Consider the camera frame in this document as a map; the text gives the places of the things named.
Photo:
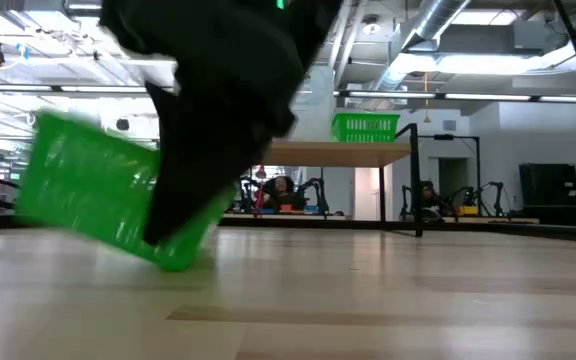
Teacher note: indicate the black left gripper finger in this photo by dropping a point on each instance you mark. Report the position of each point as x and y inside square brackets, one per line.
[198, 165]

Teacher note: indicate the green mesh plastic basket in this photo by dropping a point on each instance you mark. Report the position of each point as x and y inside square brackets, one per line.
[365, 130]
[83, 190]

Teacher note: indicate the black background robot arm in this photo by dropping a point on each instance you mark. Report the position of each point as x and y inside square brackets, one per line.
[318, 192]
[407, 200]
[248, 197]
[493, 190]

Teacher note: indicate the wooden shelf with black legs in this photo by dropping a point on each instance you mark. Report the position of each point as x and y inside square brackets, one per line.
[338, 152]

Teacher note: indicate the red stand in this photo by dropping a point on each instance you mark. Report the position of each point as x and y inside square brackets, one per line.
[261, 172]

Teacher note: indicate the person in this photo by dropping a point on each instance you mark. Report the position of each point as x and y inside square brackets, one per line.
[282, 192]
[429, 192]

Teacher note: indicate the grey workbench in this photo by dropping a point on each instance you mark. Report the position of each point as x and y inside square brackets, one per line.
[318, 217]
[498, 219]

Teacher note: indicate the round ceiling fixture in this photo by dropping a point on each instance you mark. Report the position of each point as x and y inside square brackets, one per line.
[371, 27]

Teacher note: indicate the linear ceiling light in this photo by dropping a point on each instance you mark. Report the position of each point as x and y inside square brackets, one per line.
[393, 94]

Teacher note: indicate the yellow block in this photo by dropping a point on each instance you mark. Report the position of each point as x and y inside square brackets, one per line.
[469, 210]

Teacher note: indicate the black cabinet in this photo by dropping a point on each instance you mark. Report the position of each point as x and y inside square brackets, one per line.
[548, 190]

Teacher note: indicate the black round wall camera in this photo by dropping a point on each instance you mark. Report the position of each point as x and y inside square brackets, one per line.
[123, 124]

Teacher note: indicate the silver ventilation duct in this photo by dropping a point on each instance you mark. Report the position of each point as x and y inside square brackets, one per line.
[433, 20]

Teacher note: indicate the wall vent grille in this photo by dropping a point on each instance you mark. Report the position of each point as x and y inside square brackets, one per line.
[449, 125]

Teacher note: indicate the black camera frame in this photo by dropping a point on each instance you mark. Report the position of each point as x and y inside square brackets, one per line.
[455, 136]

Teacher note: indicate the black metal table frame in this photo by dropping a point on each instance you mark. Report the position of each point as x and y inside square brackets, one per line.
[488, 229]

